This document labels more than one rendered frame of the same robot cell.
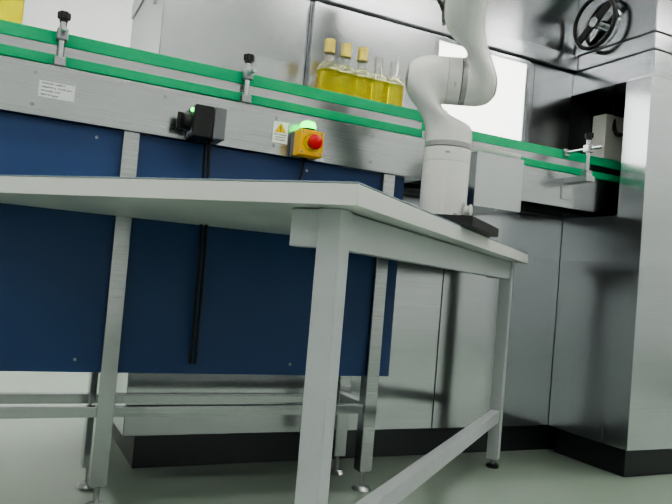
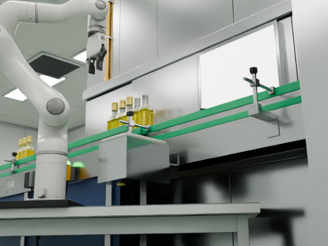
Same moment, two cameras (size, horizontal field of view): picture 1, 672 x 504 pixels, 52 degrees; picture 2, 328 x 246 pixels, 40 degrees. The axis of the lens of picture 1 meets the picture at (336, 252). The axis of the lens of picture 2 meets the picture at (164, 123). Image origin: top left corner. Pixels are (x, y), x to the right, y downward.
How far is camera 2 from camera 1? 262 cm
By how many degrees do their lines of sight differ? 72
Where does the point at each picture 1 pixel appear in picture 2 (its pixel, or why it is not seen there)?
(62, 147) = not seen: hidden behind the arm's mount
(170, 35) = (87, 134)
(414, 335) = not seen: outside the picture
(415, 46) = (184, 70)
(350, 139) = (90, 161)
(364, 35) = (155, 83)
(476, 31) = (22, 89)
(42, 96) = (8, 188)
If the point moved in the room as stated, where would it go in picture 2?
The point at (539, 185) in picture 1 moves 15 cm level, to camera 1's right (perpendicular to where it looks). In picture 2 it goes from (242, 134) to (264, 122)
